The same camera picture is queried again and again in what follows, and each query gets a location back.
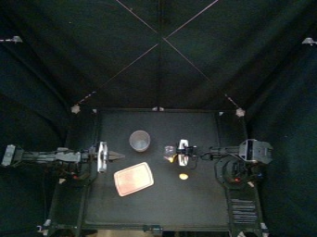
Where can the silver frame middle bracket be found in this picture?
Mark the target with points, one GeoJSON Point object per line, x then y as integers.
{"type": "Point", "coordinates": [157, 108]}

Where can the pink rectangular tray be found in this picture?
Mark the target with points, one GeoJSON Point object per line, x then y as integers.
{"type": "Point", "coordinates": [132, 179]}

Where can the white printed label sticker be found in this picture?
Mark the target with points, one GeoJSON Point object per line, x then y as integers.
{"type": "Point", "coordinates": [243, 211]}

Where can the yellow toy banana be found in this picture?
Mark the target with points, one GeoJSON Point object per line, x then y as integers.
{"type": "Point", "coordinates": [170, 159]}

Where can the small round yellow toy fruit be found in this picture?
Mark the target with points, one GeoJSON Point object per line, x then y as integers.
{"type": "Point", "coordinates": [183, 176]}

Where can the silver frame corner bracket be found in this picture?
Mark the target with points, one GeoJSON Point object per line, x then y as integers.
{"type": "Point", "coordinates": [239, 112]}
{"type": "Point", "coordinates": [75, 108]}

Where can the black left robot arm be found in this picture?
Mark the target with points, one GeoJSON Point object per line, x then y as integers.
{"type": "Point", "coordinates": [45, 156]}

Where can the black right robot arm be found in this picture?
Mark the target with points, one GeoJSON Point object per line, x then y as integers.
{"type": "Point", "coordinates": [243, 154]}

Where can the grey bowl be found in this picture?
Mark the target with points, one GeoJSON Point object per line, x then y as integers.
{"type": "Point", "coordinates": [139, 140]}

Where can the black table edge clamp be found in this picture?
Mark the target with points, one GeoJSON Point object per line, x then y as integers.
{"type": "Point", "coordinates": [152, 229]}

